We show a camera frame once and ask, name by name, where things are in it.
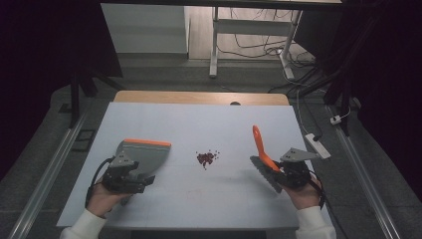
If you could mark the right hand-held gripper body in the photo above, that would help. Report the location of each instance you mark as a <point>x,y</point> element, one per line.
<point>295,172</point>

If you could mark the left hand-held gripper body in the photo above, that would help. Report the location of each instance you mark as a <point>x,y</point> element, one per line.
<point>121,177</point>

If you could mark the grey dustpan orange edge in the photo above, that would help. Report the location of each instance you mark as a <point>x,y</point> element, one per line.
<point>149,156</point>

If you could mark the pile of red beans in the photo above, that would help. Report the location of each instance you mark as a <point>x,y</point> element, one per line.
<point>206,158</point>

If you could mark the person's right hand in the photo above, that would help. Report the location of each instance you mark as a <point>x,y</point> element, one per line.
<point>303,197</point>

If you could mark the person's left hand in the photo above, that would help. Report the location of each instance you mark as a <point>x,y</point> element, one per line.
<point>103,200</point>

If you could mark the white power strip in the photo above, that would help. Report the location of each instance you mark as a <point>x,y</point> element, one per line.
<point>317,146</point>

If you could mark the white table mat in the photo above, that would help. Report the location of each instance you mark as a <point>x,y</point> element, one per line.
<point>205,195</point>

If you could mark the white small adapter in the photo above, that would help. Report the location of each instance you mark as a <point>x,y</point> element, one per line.
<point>335,119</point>

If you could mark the black metal stand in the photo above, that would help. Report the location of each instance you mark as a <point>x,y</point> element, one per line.
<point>338,83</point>
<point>75,99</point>

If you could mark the wooden table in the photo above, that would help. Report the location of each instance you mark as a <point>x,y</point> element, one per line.
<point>199,98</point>

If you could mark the white cabinet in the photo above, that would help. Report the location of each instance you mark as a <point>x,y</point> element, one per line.
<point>146,28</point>

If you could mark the black floor frame plate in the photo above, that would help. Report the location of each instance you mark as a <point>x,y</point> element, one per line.
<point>83,140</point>

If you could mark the aluminium rail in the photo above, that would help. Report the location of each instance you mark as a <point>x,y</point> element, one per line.
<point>365,179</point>
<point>46,179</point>

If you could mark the white desk frame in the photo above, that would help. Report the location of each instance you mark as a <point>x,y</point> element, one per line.
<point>252,26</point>

